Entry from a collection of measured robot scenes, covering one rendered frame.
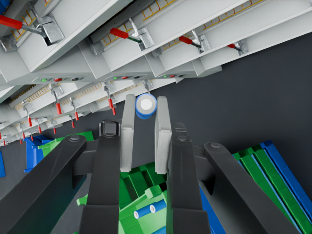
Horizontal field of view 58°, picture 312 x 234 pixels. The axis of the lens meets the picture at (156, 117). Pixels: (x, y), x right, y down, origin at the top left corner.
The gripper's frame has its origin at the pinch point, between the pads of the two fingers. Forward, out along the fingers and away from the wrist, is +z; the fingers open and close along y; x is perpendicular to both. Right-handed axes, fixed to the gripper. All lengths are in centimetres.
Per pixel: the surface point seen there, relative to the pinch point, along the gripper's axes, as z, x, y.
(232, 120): 78, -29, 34
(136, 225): 39, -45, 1
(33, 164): 190, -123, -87
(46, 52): 32.5, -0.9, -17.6
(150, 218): 37, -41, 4
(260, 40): 65, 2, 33
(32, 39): 34.3, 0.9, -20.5
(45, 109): 104, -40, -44
